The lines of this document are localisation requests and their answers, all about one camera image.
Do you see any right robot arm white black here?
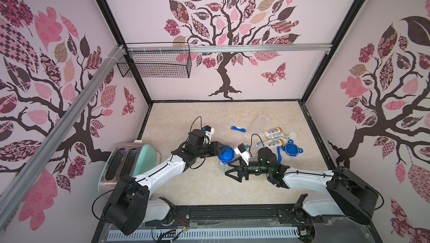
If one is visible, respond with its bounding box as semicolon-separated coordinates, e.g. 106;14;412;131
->
225;147;381;225

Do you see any small white round cap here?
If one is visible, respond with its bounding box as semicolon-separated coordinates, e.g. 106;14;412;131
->
289;132;297;139

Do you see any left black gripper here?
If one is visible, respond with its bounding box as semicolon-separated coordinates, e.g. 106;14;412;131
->
194;142;226;159

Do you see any detached blue container lid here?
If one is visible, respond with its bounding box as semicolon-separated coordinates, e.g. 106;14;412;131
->
281;140;303;156

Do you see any aluminium rail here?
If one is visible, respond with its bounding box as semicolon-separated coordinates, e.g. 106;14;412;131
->
127;43;332;53
1;45;127;228

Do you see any back aluminium rail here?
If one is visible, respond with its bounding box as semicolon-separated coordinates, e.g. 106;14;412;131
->
127;43;332;53

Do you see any left aluminium rail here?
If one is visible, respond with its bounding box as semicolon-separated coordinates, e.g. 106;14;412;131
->
1;45;127;228

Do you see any white toothpaste tube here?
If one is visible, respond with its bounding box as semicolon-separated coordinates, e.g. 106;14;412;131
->
255;137;285;147

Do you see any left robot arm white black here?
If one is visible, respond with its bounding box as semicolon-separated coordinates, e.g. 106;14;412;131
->
101;126;227;235

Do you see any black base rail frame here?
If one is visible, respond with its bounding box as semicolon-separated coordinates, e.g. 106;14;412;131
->
92;204;382;243

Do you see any white slotted cable duct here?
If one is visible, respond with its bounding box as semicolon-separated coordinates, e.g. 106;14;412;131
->
104;227;300;243

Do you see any blue lid toiletry container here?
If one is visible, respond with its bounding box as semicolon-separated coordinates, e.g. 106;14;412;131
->
249;114;271;135
218;146;235;171

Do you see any mint green silver toaster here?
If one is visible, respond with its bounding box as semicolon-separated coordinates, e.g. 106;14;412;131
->
98;140;161;194

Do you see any black wire basket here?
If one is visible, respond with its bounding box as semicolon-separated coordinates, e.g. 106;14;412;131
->
116;42;192;79

